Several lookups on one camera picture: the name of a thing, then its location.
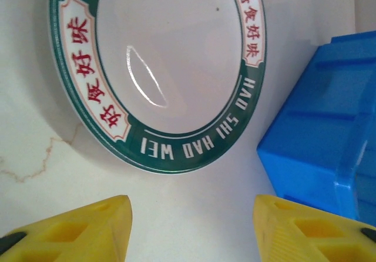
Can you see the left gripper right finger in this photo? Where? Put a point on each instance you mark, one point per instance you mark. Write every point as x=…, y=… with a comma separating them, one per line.
x=308, y=241

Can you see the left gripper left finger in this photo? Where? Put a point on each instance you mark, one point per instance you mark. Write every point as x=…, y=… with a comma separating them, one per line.
x=73, y=238

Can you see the green rim plate red characters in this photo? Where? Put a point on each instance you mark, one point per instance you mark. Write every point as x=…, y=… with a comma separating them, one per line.
x=176, y=53

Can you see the blue plastic bin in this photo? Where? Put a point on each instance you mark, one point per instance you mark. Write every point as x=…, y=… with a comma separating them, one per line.
x=323, y=112

